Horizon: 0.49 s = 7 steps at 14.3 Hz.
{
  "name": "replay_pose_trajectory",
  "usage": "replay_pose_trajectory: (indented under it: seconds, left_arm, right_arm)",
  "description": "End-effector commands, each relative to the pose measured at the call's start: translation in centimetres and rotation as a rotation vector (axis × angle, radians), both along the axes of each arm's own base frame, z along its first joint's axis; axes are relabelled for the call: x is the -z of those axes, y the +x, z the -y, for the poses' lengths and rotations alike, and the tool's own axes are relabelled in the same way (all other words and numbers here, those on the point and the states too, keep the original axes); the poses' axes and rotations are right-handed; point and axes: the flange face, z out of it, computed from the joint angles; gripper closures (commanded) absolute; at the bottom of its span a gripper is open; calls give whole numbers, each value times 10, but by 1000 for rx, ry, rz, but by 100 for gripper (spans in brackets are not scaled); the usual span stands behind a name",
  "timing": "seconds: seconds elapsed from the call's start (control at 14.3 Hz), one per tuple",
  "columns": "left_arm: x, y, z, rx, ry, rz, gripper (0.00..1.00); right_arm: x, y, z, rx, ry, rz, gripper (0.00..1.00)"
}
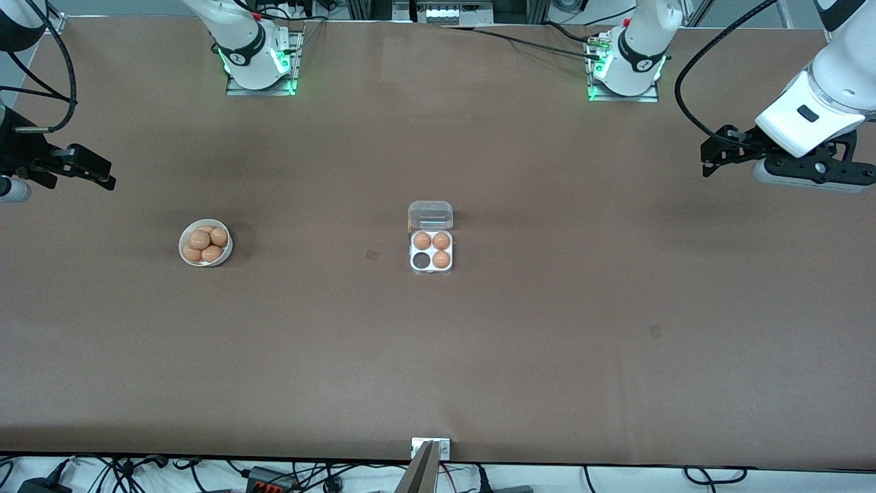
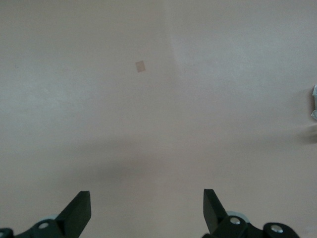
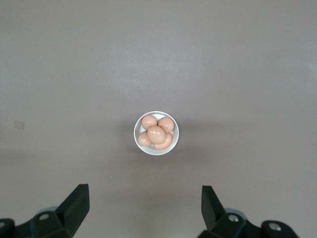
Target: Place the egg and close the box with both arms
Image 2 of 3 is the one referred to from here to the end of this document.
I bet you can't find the small brown tape patch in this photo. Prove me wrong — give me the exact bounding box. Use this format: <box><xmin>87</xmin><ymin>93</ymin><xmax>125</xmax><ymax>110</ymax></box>
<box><xmin>135</xmin><ymin>60</ymin><xmax>147</xmax><ymax>73</ymax></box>

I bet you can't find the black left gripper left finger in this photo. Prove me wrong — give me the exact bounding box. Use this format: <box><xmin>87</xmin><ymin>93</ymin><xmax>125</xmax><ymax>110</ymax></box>
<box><xmin>0</xmin><ymin>190</ymin><xmax>92</xmax><ymax>238</ymax></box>

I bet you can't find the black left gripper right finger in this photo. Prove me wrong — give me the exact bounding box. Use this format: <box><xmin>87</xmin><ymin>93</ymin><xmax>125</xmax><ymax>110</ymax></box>
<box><xmin>202</xmin><ymin>188</ymin><xmax>302</xmax><ymax>238</ymax></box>

